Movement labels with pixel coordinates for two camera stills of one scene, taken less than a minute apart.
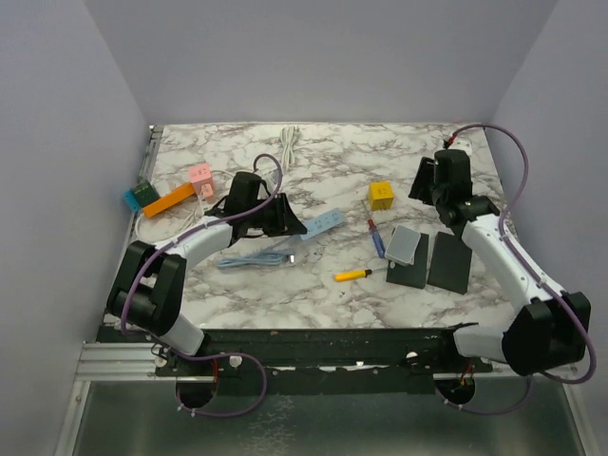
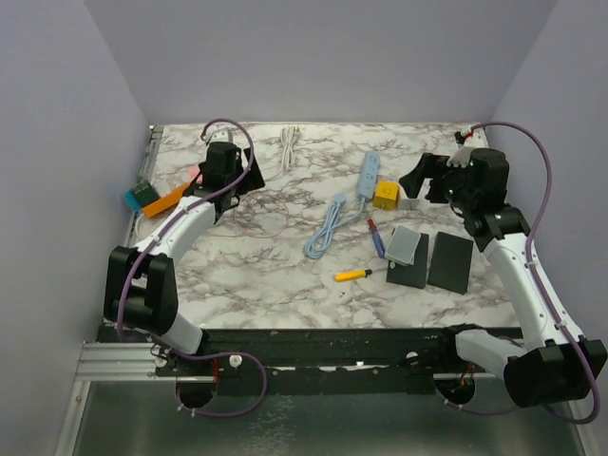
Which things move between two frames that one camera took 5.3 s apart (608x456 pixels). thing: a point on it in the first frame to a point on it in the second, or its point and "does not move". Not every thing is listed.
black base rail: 347,361 does not move
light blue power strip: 322,222 to 369,176
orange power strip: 169,199 does not move
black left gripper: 290,224 to 253,180
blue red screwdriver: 375,234 does not move
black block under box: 412,275 does not move
